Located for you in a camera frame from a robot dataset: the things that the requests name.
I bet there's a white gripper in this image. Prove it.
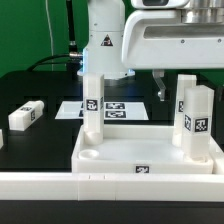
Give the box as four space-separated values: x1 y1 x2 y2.
121 10 224 101

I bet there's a white desk tabletop tray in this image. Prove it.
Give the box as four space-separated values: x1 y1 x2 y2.
71 124 214 174

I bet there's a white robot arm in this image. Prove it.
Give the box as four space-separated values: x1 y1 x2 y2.
79 0 224 101

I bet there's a white part at left edge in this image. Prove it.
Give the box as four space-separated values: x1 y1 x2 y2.
0 129 4 150

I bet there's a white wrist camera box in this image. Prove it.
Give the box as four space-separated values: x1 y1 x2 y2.
131 0 189 9

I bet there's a black cable at base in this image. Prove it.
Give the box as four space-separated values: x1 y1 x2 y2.
26 49 84 72

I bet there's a white marker base plate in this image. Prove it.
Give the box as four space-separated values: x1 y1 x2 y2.
56 101 148 120

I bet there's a white cable on green wall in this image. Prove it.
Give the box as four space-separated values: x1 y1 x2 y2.
45 0 55 72

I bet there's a white L-shaped obstacle wall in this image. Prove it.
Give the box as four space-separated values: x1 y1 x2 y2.
0 156 224 203

